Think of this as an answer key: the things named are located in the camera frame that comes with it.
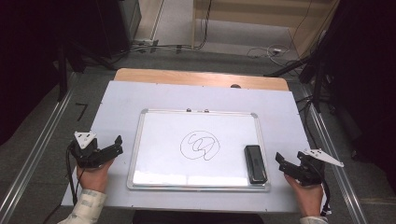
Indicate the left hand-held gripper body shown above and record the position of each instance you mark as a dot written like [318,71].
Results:
[85,155]

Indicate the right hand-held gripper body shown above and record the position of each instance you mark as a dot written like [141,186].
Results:
[311,171]

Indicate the black whiteboard eraser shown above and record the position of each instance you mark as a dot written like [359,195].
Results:
[255,165]

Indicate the person's left hand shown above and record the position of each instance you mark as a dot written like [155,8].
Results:
[93,179]

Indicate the person's right hand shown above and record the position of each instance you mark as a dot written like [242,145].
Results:
[306,199]

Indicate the silver framed whiteboard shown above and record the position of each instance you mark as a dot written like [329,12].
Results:
[174,168]

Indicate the small dark round object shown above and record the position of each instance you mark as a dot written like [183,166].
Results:
[235,86]

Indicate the black stand leg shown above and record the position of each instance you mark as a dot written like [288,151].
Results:
[289,67]

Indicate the person's dark lap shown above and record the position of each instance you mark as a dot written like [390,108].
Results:
[199,218]

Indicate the dark curtain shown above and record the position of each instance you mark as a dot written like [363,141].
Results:
[367,77]
[28,46]

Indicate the light wooden cabinet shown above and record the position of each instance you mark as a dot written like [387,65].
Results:
[255,9]

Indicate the silver metal floor rail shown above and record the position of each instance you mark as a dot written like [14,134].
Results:
[339,183]
[34,155]

